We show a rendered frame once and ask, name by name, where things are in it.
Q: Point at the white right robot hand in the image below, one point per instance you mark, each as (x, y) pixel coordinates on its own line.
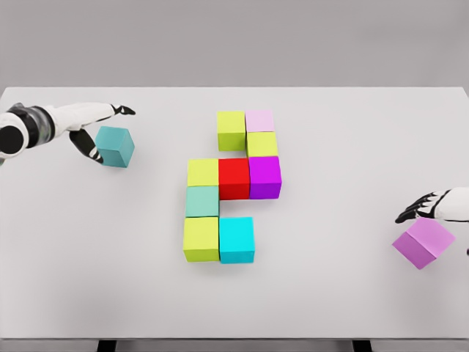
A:
(441, 207)

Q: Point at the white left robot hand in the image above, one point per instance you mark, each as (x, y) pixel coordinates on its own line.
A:
(86, 114)

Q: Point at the orchid purple cube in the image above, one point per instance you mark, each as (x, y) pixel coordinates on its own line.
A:
(425, 242)

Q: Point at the teal cube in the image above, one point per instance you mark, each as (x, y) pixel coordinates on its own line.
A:
(114, 146)

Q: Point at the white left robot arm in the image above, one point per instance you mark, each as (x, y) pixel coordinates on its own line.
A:
(25, 128)

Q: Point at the yellow-green cube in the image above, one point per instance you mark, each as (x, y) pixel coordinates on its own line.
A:
(231, 130)
(201, 239)
(202, 172)
(261, 144)

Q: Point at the mint green cube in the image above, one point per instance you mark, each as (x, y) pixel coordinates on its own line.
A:
(202, 201)

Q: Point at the red cube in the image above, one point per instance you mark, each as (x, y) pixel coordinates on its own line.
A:
(233, 179)

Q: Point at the pale pink cube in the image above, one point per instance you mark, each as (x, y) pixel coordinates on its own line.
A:
(259, 121)

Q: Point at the vivid purple cube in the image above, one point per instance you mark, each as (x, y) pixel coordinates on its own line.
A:
(264, 177)

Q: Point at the bright cyan cube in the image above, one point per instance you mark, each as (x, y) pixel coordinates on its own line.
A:
(236, 240)

